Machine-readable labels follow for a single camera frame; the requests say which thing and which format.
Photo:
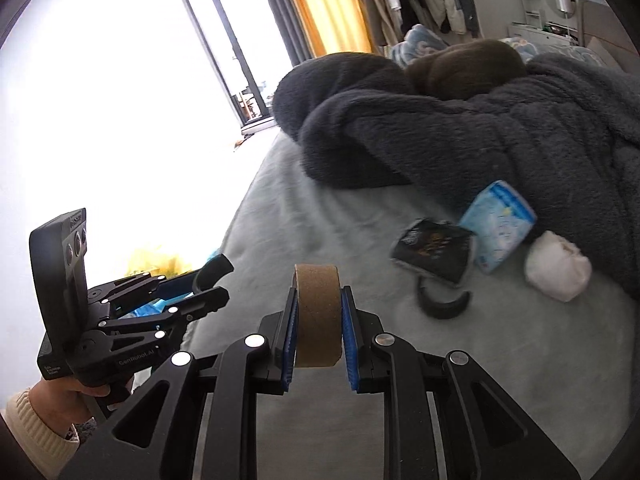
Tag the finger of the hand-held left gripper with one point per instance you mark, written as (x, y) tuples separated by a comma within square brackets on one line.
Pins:
[(210, 270), (205, 302)]

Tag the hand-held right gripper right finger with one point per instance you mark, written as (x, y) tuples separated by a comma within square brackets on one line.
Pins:
[(350, 340)]

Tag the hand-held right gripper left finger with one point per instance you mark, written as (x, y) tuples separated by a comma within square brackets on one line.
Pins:
[(290, 330)]

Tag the brown tape roll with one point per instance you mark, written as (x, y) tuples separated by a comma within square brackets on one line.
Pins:
[(317, 320)]

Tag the black curved plastic piece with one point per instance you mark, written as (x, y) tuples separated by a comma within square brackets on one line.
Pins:
[(440, 310)]

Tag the black packet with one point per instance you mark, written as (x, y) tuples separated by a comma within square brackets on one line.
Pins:
[(432, 252)]

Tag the blue tissue packet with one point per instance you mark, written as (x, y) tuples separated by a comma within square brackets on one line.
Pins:
[(500, 225)]

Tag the white tissue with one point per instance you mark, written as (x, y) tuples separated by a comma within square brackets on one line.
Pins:
[(555, 267)]

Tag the person's left forearm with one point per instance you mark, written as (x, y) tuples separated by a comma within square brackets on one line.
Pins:
[(30, 435)]

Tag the person's left hand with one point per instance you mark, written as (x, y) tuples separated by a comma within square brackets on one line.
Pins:
[(65, 400)]

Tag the yellow plastic bag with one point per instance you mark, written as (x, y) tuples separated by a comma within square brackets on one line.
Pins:
[(155, 260)]

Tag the bed with grey sheet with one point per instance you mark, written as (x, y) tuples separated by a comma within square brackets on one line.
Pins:
[(325, 220)]

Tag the dark grey fleece blanket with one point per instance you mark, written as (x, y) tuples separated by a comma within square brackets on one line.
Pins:
[(450, 135)]

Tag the black framed sliding glass door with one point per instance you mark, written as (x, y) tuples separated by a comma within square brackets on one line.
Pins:
[(220, 20)]

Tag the grey curtain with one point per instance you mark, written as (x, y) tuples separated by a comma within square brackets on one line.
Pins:
[(280, 10)]

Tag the yellow curtain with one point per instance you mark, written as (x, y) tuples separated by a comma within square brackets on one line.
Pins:
[(325, 5)]

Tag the brown plush pillow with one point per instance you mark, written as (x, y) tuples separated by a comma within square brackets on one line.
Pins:
[(470, 70)]

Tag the light blue fleece blanket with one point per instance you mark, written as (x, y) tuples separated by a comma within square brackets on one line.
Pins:
[(415, 42)]

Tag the beige robe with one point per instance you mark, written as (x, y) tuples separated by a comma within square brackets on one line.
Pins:
[(380, 0)]

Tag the blue white patterned duvet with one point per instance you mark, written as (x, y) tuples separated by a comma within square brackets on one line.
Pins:
[(522, 50)]

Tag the white vanity table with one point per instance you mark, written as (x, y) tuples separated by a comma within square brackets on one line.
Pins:
[(535, 30)]

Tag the beige padded headboard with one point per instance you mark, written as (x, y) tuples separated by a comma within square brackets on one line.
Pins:
[(605, 35)]

